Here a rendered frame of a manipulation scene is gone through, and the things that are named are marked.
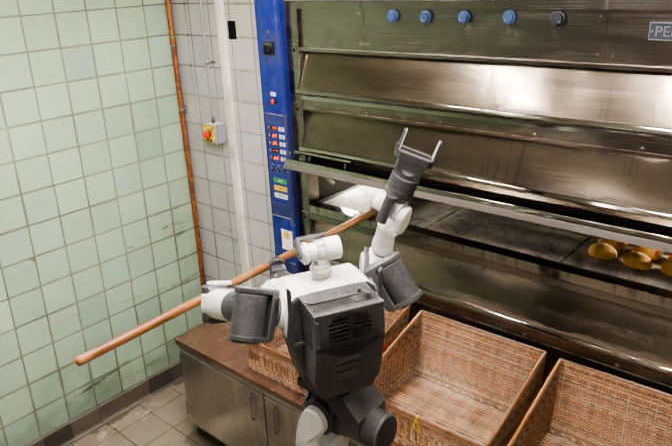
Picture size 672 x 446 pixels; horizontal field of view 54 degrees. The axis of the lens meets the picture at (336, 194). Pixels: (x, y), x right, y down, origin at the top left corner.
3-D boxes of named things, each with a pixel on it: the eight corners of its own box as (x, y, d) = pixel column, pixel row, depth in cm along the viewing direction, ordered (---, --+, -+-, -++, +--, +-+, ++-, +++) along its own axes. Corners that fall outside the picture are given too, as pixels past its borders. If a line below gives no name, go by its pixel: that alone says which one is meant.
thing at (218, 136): (214, 139, 342) (212, 120, 339) (227, 141, 336) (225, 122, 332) (203, 142, 337) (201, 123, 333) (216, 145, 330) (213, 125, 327)
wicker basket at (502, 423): (420, 363, 286) (420, 307, 277) (545, 413, 251) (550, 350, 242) (351, 422, 251) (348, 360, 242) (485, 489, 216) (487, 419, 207)
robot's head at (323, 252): (343, 268, 186) (342, 239, 183) (309, 276, 182) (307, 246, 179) (334, 259, 191) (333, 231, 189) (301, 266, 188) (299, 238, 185)
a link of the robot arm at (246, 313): (246, 333, 188) (268, 338, 177) (217, 330, 184) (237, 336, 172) (251, 292, 190) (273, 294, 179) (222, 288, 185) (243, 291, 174)
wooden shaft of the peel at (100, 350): (79, 369, 189) (77, 360, 188) (74, 365, 191) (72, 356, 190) (412, 197, 311) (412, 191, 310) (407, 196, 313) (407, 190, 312)
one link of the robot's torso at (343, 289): (409, 393, 185) (408, 278, 173) (295, 427, 173) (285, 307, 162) (366, 342, 211) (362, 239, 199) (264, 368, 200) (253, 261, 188)
